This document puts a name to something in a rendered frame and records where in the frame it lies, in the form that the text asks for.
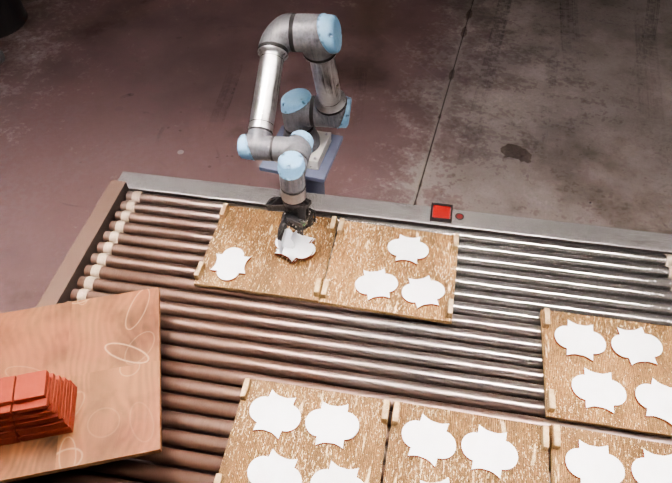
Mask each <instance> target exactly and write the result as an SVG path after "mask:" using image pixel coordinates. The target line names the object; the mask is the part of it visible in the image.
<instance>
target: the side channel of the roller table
mask: <svg viewBox="0 0 672 483"><path fill-rule="evenodd" d="M128 191H129V188H128V186H127V183H126V182H125V181H116V180H111V181H110V183H109V185H108V186H107V188H106V190H105V191H104V193H103V195H102V196H101V198H100V200H99V201H98V203H97V205H96V206H95V208H94V210H93V212H92V213H91V215H90V217H89V218H88V220H87V222H86V223H85V225H84V227H83V228H82V230H81V232H80V233H79V235H78V237H77V238H76V240H75V242H74V243H73V245H72V247H71V248H70V250H69V252H68V254H67V255H66V257H65V259H64V260H63V262H62V264H61V265H60V267H59V269H58V270H57V272H56V274H55V275H54V277H53V279H52V280H51V282H50V284H49V285H48V287H47V289H46V290H45V292H44V294H43V295H42V297H41V299H40V301H39V302H38V304H37V306H36V307H42V306H48V305H54V304H60V303H66V302H67V301H71V299H70V294H71V291H72V290H73V289H74V288H76V289H79V288H78V286H77V282H78V279H79V278H80V277H81V276H84V277H86V276H85V275H84V269H85V267H86V265H88V264H90V265H92V264H91V261H90V260H91V256H92V254H93V253H98V252H97V245H98V243H99V242H104V241H103V235H104V233H105V232H106V231H109V224H110V222H111V221H115V213H116V211H121V210H120V205H121V202H122V201H126V193H127V192H128ZM36 307H35V308H36Z"/></svg>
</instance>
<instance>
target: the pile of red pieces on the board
mask: <svg viewBox="0 0 672 483"><path fill-rule="evenodd" d="M76 397H77V386H76V385H75V384H74V383H72V381H71V380H68V379H66V378H65V377H62V378H61V376H60V375H57V376H55V374H54V373H49V372H48V371H47V370H42V371H37V372H32V373H26V374H21V375H17V377H16V376H15V375H14V376H9V377H3V378H0V446H3V445H8V444H14V443H19V442H21V441H28V440H34V439H39V438H45V437H50V436H55V435H61V434H66V433H72V432H73V429H74V419H75V408H76Z"/></svg>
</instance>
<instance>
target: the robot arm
mask: <svg viewBox="0 0 672 483"><path fill-rule="evenodd" d="M341 45H342V34H341V25H340V22H339V20H338V18H337V17H336V16H335V15H331V14H325V13H321V14H306V13H285V14H282V15H280V16H278V17H277V18H275V19H274V20H273V21H272V22H271V23H270V24H269V25H268V26H267V28H266V29H265V31H264V32H263V34H262V36H261V39H260V41H259V45H258V51H257V52H258V55H259V56H260V60H259V66H258V72H257V78H256V84H255V90H254V96H253V102H252V108H251V114H250V121H249V127H248V133H247V134H242V135H240V136H239V139H238V142H237V151H238V155H239V156H240V157H241V158H242V159H247V160H253V161H255V160H262V161H276V162H278V167H277V169H278V173H279V181H280V190H281V197H272V198H270V199H269V200H268V202H267V203H266V204H265V206H266V207H267V209H268V211H284V213H283V214H282V218H281V222H280V224H279V227H278V234H277V239H278V248H279V253H281V254H282V251H283V248H284V247H286V248H291V249H293V248H294V247H295V243H294V242H293V240H292V239H291V235H292V231H291V229H287V226H290V227H292V228H294V229H295V230H297V233H298V234H300V235H302V236H304V233H303V231H304V230H305V229H307V228H308V227H311V226H312V225H313V224H314V223H313V222H316V212H315V210H313V209H311V208H309V206H310V205H311V204H312V202H311V200H309V199H307V198H306V180H305V173H306V170H307V166H308V162H309V159H310V155H311V153H313V152H314V151H316V150H317V149H318V148H319V146H320V136H319V134H318V132H317V130H316V128H315V127H328V128H337V129H339V128H346V127H347V126H348V124H349V119H350V111H351V102H352V99H351V98H350V97H348V96H345V94H344V92H343V91H342V90H341V89H340V84H339V78H338V73H337V67H336V61H335V56H336V54H337V53H338V52H339V51H340V50H341ZM289 52H303V56H304V58H305V59H306V60H307V61H308V62H310V66H311V71H312V75H313V79H314V84H315V88H316V92H317V95H316V96H314V95H311V93H310V92H309V90H307V89H304V88H297V89H293V90H290V91H289V92H287V93H285V94H284V95H283V97H282V99H281V112H282V117H283V123H284V129H285V130H284V134H283V137H281V136H272V135H273V128H274V122H275V115H276V109H277V102H278V96H279V90H280V83H281V77H282V70H283V64H284V61H286V60H287V58H288V53H289ZM310 212H311V213H310ZM313 214H314V218H313ZM316 223H317V222H316ZM301 231H302V232H301Z"/></svg>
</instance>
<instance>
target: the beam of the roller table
mask: <svg viewBox="0 0 672 483"><path fill-rule="evenodd" d="M118 181H125V182H126V183H127V186H128V188H129V191H133V192H134V191H141V192H143V193H150V194H158V195H167V196H175V197H183V198H192V199H200V200H209V201H217V202H225V203H234V204H242V205H251V206H259V207H266V206H265V204H266V203H267V202H268V200H269V199H270V198H272V197H281V190H280V189H272V188H264V187H255V186H246V185H238V184H229V183H220V182H211V181H203V180H194V179H185V178H177V177H168V176H159V175H150V174H142V173H133V172H122V174H121V176H120V178H119V179H118ZM306 198H307V199H309V200H311V202H312V204H311V205H310V206H309V208H311V209H313V210H315V212H316V213H318V214H326V215H335V216H343V217H352V218H360V219H368V220H377V221H385V222H394V223H402V224H410V225H419V226H427V227H436V228H444V229H452V230H461V231H469V232H478V233H486V234H494V235H503V236H511V237H520V238H528V239H536V240H545V241H553V242H562V243H570V244H578V245H587V246H595V247H604V248H612V249H621V250H629V251H637V252H646V253H654V254H663V255H664V254H671V255H672V234H664V233H656V232H647V231H638V230H629V229H621V228H612V227H603V226H595V225H586V224H577V223H568V222H560V221H551V220H542V219H534V218H525V217H516V216H507V215H499V214H490V213H481V212H473V211H464V210H455V209H453V212H452V223H444V222H435V221H430V212H431V207H429V206H420V205H412V204H403V203H394V202H386V201H377V200H368V199H359V198H351V197H342V196H333V195H325V194H316V193H307V192H306ZM457 213H461V214H463V215H464V219H462V220H458V219H456V218H455V215H456V214H457Z"/></svg>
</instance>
